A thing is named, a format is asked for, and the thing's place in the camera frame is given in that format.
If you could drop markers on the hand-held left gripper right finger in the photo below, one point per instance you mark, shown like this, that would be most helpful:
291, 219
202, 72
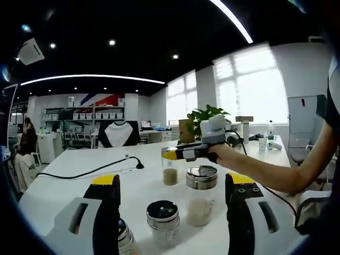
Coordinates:
239, 228

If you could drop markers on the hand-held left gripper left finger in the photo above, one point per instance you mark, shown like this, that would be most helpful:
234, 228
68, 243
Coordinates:
106, 228

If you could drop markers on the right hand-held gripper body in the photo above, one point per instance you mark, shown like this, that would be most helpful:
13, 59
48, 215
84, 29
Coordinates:
213, 131

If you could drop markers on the short glass seasoning bottle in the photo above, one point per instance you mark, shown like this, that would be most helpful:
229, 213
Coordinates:
163, 231
126, 236

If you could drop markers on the tall seasoning bottle brown powder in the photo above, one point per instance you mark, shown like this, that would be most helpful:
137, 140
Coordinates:
170, 176

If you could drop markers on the tall seasoning bottle white powder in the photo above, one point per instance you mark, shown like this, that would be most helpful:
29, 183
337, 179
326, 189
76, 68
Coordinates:
200, 210

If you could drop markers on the white thermos bottle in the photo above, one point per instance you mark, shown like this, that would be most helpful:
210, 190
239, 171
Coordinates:
245, 132

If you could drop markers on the clear plastic water bottle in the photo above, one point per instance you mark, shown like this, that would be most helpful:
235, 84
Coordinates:
270, 132

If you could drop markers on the person's right hand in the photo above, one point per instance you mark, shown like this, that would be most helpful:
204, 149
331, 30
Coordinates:
225, 153

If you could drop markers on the brown cardboard box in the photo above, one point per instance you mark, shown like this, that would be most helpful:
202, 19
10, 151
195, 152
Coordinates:
184, 132

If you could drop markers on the potted green plant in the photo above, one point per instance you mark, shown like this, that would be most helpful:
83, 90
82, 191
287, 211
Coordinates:
196, 119

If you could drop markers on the flat cardboard box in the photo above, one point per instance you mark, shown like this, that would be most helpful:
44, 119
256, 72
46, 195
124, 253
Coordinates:
244, 119

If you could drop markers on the white paper cup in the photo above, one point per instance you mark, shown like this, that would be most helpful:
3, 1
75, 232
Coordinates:
263, 145

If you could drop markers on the computer monitor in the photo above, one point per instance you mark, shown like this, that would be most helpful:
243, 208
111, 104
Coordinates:
146, 124

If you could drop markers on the white handheld controller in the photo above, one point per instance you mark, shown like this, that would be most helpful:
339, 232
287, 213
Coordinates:
273, 146

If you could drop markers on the chair with black white shirt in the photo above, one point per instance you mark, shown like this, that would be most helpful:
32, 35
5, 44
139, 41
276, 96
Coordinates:
118, 135

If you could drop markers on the white board panel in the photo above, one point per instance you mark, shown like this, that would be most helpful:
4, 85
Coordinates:
302, 117

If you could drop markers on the shelf with white bins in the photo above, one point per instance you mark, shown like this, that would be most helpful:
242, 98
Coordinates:
106, 115

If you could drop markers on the white cabinet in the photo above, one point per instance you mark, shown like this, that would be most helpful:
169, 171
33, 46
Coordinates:
49, 148

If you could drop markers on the straight ceiling light strip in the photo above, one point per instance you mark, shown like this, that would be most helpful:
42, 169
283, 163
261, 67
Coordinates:
233, 21

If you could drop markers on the person's dark shirt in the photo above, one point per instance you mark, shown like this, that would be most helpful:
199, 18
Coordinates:
333, 106

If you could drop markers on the curved ceiling light strip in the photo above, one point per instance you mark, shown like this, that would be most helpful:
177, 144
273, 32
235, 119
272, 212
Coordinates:
79, 76

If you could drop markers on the ceiling air conditioner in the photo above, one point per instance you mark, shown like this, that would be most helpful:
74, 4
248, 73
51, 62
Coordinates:
30, 51

